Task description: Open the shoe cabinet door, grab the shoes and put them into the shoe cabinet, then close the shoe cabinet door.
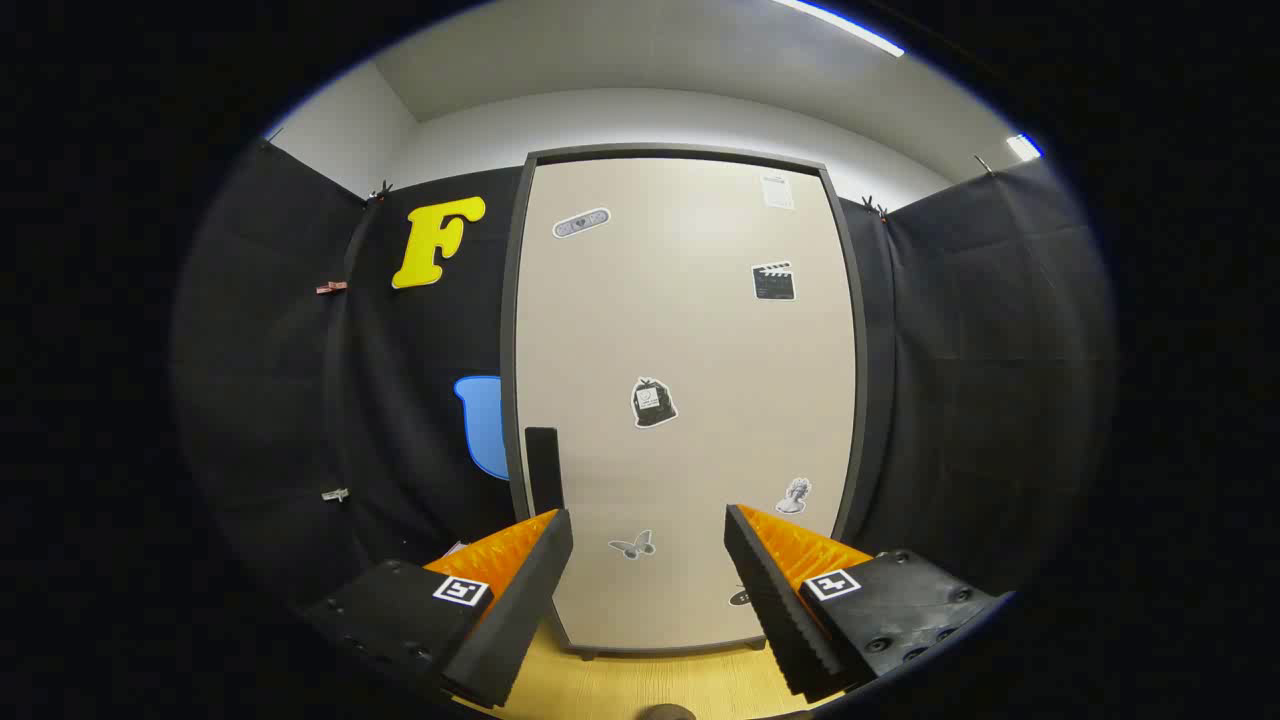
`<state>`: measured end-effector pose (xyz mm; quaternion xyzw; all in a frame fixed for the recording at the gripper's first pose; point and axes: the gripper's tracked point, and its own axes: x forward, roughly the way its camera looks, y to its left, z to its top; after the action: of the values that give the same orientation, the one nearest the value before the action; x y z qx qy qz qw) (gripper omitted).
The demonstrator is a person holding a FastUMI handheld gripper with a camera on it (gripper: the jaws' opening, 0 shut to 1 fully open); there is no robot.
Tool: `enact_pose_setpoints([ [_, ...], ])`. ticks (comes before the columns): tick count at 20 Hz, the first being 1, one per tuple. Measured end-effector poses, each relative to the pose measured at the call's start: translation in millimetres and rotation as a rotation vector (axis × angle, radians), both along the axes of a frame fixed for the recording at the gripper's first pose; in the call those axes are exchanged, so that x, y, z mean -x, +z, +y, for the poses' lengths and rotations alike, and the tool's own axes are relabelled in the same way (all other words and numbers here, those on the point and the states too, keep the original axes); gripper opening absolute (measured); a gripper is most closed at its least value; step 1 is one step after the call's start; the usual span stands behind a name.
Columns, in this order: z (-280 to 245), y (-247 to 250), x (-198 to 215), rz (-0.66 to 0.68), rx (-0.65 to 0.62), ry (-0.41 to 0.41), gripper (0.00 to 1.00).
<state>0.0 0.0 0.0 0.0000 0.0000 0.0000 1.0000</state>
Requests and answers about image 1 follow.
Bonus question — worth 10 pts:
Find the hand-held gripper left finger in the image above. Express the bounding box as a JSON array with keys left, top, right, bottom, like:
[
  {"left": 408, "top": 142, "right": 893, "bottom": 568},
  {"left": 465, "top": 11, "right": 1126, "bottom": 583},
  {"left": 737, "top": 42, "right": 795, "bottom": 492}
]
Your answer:
[{"left": 300, "top": 508, "right": 575, "bottom": 709}]

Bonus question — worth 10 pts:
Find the black door handle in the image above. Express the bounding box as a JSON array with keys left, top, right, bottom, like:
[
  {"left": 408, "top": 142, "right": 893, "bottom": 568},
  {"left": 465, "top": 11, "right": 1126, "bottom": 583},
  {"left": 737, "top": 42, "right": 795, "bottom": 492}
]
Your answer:
[{"left": 525, "top": 427, "right": 565, "bottom": 517}]

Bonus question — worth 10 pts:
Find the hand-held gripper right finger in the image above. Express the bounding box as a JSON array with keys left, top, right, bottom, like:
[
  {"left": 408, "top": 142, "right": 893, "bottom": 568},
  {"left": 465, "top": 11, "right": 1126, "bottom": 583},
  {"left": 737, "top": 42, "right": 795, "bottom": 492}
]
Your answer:
[{"left": 724, "top": 504, "right": 1011, "bottom": 701}]

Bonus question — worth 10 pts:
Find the black backdrop cloth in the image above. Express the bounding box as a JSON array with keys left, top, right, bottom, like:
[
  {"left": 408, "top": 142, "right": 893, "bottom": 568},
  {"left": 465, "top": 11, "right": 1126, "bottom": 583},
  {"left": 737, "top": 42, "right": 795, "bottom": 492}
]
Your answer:
[{"left": 170, "top": 138, "right": 1117, "bottom": 641}]

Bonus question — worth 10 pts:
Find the grey shoe cabinet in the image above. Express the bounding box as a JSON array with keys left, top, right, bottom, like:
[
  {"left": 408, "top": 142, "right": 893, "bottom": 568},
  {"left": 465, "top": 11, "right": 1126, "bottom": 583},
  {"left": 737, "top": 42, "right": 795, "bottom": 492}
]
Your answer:
[{"left": 499, "top": 143, "right": 870, "bottom": 661}]

